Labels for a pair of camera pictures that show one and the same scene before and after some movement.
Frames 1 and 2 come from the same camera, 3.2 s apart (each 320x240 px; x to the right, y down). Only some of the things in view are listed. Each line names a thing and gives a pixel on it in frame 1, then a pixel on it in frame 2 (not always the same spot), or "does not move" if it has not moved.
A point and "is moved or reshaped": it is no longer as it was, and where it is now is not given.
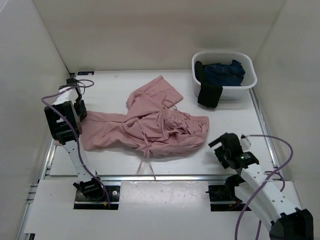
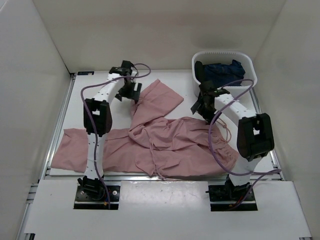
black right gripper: x=223 y=161 to x=208 y=117
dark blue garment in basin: x=225 y=75 does not move
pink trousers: x=150 y=125 is moved or reshaped
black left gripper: x=82 y=111 to x=132 y=93
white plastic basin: x=229 y=92 does not move
